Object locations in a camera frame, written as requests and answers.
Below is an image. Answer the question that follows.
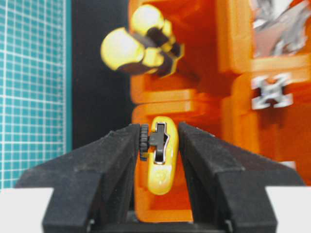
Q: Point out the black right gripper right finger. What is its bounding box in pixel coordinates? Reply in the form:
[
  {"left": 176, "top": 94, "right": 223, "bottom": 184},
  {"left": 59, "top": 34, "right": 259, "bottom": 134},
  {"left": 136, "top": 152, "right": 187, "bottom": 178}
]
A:
[{"left": 178, "top": 123, "right": 304, "bottom": 233}]

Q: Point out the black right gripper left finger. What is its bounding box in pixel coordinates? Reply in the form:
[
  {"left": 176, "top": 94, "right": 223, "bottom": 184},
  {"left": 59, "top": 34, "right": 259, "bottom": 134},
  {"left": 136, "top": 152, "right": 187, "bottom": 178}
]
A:
[{"left": 16, "top": 124, "right": 140, "bottom": 233}]

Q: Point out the metal corner brackets pile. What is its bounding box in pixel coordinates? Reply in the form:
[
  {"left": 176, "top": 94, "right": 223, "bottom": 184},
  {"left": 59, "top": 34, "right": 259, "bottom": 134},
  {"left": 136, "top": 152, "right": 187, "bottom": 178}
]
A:
[{"left": 249, "top": 0, "right": 311, "bottom": 58}]

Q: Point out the left black aluminium profile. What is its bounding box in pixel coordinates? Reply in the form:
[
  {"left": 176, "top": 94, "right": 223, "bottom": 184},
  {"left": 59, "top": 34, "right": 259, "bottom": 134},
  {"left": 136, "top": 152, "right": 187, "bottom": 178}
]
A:
[{"left": 251, "top": 73, "right": 293, "bottom": 110}]

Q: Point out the short yellow black screwdriver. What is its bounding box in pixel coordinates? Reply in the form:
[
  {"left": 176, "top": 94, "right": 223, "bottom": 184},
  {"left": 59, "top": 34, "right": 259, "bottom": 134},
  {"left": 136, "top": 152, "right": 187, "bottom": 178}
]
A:
[{"left": 130, "top": 4, "right": 184, "bottom": 59}]

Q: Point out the yellow utility cutter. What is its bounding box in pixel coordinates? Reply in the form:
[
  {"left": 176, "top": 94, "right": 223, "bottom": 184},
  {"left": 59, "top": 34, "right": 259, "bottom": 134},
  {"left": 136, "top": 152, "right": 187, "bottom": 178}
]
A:
[{"left": 139, "top": 116, "right": 179, "bottom": 195}]

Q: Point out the green cutting mat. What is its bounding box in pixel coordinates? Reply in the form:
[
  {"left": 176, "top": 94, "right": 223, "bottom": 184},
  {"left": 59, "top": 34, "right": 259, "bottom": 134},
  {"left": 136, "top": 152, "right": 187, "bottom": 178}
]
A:
[{"left": 0, "top": 0, "right": 72, "bottom": 189}]

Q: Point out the orange container rack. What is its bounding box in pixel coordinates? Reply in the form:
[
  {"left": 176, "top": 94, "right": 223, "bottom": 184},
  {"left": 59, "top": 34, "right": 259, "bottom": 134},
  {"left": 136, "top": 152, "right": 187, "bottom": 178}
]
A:
[{"left": 128, "top": 0, "right": 311, "bottom": 223}]

